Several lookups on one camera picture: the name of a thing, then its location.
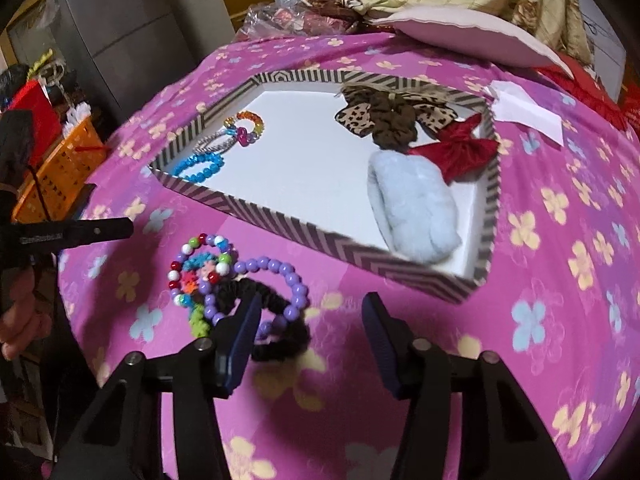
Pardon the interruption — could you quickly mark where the rainbow bead bracelet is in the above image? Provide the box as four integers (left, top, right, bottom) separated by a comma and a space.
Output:
223, 111, 265, 147

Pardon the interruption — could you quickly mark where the black scrunchie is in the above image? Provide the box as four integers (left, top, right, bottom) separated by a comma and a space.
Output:
220, 277, 312, 362

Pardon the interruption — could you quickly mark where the white red green bead bracelet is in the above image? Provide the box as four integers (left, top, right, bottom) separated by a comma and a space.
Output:
168, 233, 235, 307

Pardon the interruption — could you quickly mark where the striped shallow cardboard box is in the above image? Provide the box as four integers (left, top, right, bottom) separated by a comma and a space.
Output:
150, 71, 502, 306

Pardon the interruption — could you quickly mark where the white pillow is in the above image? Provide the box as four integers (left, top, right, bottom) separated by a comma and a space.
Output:
367, 6, 574, 79

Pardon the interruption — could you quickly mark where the red bow hair clip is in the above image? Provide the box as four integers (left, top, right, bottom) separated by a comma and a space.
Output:
407, 114, 501, 185

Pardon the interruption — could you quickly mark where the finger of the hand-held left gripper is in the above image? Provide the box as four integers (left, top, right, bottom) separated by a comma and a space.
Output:
54, 216, 135, 252
54, 184, 97, 222

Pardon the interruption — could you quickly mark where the white fluffy scrunchie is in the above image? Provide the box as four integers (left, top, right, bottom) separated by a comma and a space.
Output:
367, 152, 464, 265

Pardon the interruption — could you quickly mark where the clear plastic bag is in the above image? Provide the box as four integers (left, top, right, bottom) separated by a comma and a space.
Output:
242, 2, 372, 42

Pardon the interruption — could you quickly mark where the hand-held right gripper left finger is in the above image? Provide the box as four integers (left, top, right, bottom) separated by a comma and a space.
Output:
50, 291, 264, 480

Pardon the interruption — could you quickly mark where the purple bead bracelet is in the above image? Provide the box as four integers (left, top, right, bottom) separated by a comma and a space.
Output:
204, 256, 310, 329

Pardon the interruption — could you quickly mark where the orange plastic basket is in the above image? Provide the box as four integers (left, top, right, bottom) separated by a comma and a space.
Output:
10, 110, 109, 222

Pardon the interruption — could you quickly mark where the person's left hand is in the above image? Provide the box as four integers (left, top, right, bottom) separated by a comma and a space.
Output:
0, 264, 52, 362

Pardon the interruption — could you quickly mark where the pink floral blanket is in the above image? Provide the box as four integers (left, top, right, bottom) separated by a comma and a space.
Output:
57, 30, 640, 480

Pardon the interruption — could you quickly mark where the grey refrigerator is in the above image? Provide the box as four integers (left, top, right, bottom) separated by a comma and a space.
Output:
50, 0, 197, 122

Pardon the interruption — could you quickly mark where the silver rhinestone bracelet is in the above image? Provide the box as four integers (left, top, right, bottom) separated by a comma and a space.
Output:
194, 130, 236, 157

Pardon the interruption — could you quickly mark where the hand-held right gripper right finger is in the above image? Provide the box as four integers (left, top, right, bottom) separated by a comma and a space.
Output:
361, 291, 572, 480

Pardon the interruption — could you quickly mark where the white folded paper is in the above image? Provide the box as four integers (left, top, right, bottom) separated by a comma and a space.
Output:
482, 80, 564, 144

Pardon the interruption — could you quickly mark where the blue bead bracelet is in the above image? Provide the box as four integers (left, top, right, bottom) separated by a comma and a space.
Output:
173, 152, 225, 184

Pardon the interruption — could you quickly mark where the red frilled cushion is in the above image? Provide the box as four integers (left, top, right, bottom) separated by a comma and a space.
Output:
530, 57, 640, 134

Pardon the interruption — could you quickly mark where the brown scrunchie with leopard bow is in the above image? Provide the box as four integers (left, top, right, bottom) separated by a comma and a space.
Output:
335, 85, 459, 151

